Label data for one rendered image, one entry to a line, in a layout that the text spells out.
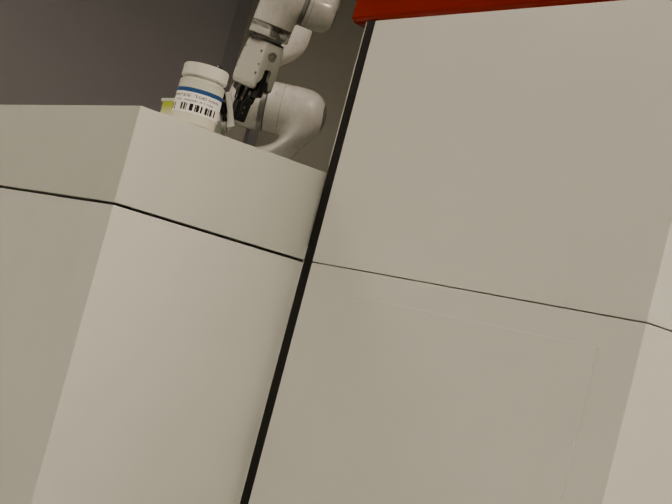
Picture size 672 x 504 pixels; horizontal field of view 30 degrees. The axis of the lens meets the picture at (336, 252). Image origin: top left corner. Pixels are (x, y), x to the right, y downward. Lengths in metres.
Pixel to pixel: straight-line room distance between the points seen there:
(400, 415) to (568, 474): 0.31
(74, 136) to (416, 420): 0.71
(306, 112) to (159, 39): 2.40
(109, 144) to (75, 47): 3.25
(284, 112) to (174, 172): 1.03
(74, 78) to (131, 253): 3.30
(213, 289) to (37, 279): 0.28
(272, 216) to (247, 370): 0.24
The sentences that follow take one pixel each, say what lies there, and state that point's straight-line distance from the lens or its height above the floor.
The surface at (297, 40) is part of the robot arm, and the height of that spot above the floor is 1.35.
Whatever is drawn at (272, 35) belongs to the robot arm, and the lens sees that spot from 2.57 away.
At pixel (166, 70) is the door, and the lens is 5.23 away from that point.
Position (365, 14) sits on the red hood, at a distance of 2.07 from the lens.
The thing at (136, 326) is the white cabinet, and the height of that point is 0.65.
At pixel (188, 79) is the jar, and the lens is 1.91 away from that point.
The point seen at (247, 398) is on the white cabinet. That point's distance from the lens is 1.99.
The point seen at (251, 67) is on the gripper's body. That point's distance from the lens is 2.57.
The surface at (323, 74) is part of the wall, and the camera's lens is 5.54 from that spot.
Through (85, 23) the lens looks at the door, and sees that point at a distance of 5.15.
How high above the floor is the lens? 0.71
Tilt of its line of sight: 4 degrees up
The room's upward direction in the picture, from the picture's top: 15 degrees clockwise
